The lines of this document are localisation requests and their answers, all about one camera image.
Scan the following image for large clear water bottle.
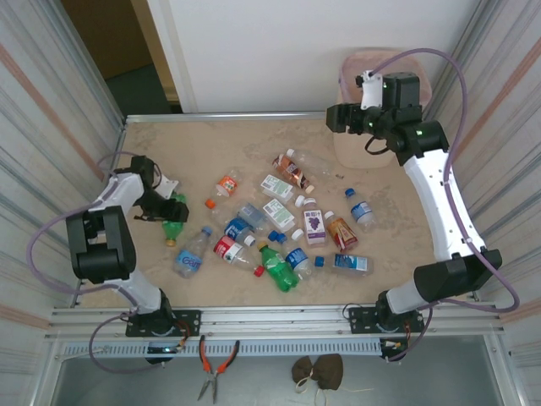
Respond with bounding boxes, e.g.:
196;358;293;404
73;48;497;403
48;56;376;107
172;226;214;280

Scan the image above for bluish tinted plastic bottle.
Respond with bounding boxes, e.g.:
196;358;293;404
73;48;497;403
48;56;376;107
236;201;280;242

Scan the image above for beige ribbed waste bin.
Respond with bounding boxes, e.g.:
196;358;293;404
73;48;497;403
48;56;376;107
333;47;432;169

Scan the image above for purple grape juice bottle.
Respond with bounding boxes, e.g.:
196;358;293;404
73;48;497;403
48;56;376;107
302;197;329;247

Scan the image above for red orange tea bottle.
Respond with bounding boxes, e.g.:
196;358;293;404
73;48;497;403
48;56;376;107
323;211;360;254

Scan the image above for brown coffee bottle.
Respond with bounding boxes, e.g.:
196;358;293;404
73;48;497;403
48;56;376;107
271;154;316;194

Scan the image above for white door frame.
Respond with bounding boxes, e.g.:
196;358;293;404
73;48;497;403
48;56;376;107
130;0;199;114

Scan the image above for green soda bottle yellow cap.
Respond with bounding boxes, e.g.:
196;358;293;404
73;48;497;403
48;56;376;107
256;240;300;294

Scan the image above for orange handled pliers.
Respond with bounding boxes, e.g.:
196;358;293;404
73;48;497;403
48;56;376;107
197;334;241;405

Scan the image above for dark green plastic bottle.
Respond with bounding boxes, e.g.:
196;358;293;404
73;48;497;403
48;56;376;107
161;192;189;248

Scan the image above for aluminium table frame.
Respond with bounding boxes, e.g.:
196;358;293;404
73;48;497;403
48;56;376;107
46;110;506;339

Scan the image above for red label clear bottle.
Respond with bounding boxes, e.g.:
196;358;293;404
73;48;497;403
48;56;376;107
212;235;265;278

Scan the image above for orange label clear bottle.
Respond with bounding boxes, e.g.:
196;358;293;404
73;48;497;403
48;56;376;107
204;167;247;211

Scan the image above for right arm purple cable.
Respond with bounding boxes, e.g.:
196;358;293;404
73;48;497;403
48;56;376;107
369;47;521;363

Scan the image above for blue label bottle white cap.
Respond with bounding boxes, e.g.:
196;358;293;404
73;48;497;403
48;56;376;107
222;217;257;248

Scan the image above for light blue label water bottle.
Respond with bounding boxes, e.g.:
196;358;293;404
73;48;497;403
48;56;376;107
314;252;375;279

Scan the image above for brown cloth pouch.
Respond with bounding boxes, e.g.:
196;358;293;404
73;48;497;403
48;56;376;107
291;353;344;391

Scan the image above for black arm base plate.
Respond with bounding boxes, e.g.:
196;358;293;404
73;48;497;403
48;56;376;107
125;310;202;338
347;304;425;335

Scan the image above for white slotted cable duct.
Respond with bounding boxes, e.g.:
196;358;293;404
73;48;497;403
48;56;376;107
57;337;407;360

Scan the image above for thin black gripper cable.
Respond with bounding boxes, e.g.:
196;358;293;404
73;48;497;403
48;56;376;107
363;134;392;156

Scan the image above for unlabelled clear bottle white cap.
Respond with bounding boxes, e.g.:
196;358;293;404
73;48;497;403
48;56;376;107
285;147;337;183

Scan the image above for black electronics box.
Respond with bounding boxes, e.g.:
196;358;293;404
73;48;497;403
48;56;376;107
145;340;187;365
379;337;410;363

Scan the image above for dark blue label water bottle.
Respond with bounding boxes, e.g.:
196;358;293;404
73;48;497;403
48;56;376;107
343;188;379;233

